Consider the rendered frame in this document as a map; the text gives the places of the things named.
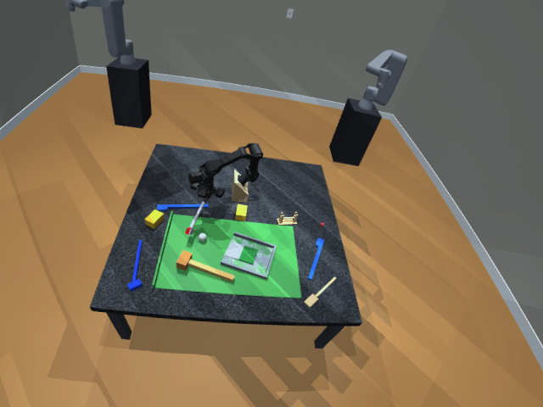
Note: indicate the green rectangular mat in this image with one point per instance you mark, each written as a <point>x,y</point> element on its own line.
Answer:
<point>283,276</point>

